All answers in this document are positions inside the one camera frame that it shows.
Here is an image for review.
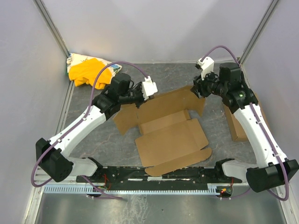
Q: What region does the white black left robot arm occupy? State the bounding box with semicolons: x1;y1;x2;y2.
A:
36;73;148;182

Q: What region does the light blue cable duct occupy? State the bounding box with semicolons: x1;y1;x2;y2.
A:
44;181;230;195

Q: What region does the aluminium front rail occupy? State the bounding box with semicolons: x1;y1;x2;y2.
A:
30;170;95;188

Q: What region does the right aluminium frame post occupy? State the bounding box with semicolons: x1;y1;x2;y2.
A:
239;0;280;65

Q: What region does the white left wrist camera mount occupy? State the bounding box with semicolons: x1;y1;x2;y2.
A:
142;76;158;100

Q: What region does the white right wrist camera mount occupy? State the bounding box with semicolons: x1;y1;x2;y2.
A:
195;56;214;80

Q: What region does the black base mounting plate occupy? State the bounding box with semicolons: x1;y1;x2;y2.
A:
89;166;242;189

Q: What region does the yellow cloth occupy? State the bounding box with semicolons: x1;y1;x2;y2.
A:
69;58;114;90

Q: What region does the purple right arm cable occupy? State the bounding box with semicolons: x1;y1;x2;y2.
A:
202;45;293;202

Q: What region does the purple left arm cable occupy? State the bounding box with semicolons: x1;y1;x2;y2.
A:
31;61;150;201

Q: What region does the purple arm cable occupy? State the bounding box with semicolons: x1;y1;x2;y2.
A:
202;45;293;202
31;61;150;201

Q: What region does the aluminium frame post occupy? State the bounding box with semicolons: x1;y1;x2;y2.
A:
33;0;70;58
239;0;280;65

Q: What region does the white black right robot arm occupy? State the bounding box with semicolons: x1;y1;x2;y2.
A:
191;59;299;193

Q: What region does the left aluminium frame post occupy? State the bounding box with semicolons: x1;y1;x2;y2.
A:
33;0;70;58

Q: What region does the white patterned cloth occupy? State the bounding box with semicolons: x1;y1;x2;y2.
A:
67;53;122;77

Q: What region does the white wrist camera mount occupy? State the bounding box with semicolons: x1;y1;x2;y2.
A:
195;56;214;80
142;76;158;100

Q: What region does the brown cardboard box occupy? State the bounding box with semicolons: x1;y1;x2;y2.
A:
113;85;212;177

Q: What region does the flat folded cardboard box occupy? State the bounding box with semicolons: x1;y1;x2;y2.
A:
222;93;271;142

